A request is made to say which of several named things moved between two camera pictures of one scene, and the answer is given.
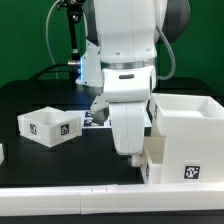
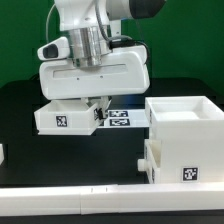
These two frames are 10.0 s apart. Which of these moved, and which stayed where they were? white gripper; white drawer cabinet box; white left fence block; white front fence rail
Moved: white gripper
Stayed: white left fence block; white drawer cabinet box; white front fence rail
